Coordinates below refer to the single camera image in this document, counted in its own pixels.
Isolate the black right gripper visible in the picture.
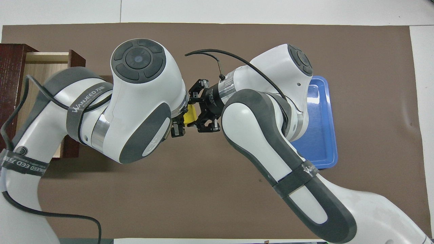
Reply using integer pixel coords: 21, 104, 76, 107
188, 79, 226, 133

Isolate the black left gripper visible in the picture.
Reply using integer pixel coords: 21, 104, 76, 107
171, 105, 189, 138

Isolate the yellow cube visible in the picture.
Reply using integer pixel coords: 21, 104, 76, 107
183, 104, 198, 123

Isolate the dark wooden drawer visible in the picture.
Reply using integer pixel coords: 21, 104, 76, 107
16, 49, 86, 159

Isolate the dark wooden drawer cabinet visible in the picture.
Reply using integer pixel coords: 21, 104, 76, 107
0, 43, 39, 144

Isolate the brown table mat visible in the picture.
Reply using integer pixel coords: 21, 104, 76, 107
1, 22, 433, 240

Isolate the blue plastic tray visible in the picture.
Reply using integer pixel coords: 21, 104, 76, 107
290, 76, 338, 170

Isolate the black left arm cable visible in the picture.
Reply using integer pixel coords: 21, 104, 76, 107
0, 75, 114, 244

